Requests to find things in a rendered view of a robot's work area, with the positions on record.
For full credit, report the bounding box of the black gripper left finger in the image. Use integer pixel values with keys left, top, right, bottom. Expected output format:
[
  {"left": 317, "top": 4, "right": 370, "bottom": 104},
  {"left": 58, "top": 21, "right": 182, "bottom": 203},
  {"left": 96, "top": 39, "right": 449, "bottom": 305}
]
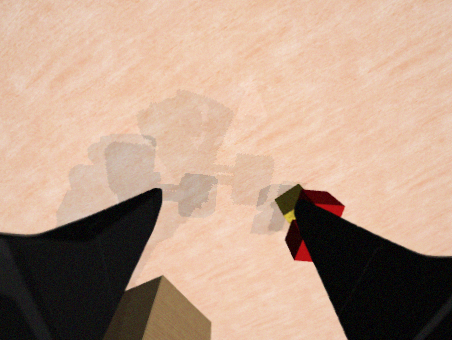
[{"left": 0, "top": 188, "right": 162, "bottom": 340}]

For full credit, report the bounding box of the dark red cube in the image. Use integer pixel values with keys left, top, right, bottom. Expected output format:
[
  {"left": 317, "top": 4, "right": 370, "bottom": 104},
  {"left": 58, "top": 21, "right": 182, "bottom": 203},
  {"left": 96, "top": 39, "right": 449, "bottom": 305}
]
[
  {"left": 284, "top": 219, "right": 313, "bottom": 262},
  {"left": 298, "top": 189, "right": 345, "bottom": 217}
]

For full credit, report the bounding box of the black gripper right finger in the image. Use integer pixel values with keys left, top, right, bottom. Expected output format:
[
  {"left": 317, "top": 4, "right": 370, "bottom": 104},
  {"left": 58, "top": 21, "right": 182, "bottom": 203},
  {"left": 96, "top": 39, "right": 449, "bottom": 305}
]
[{"left": 293, "top": 199, "right": 452, "bottom": 340}]

